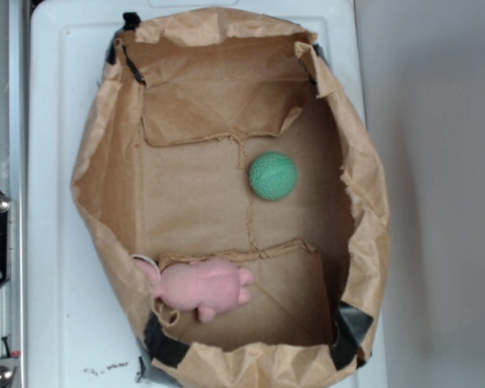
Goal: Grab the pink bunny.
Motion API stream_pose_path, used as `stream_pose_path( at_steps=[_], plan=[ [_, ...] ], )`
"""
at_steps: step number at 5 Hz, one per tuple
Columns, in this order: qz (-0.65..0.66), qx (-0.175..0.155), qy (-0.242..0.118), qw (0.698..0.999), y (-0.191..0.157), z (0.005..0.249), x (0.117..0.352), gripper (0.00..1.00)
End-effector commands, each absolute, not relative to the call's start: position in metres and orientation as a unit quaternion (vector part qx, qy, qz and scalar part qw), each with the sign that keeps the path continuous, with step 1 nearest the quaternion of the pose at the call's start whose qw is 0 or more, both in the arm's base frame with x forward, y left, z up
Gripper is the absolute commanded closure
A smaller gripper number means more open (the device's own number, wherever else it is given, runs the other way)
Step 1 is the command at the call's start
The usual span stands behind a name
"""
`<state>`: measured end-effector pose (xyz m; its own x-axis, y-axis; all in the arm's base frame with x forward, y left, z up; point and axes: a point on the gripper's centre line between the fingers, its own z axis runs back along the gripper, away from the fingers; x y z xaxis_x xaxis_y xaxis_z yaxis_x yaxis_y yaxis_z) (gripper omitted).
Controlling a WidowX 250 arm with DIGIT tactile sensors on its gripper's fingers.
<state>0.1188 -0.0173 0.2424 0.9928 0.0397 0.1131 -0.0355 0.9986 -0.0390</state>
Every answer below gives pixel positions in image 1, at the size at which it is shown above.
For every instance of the aluminium frame rail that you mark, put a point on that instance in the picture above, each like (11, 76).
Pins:
(14, 45)

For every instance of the green textured ball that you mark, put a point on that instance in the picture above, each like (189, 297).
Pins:
(273, 175)

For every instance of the pink plush bunny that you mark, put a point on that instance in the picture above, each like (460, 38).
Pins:
(210, 287)

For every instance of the white plastic bin lid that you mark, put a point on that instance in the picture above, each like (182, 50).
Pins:
(76, 333)

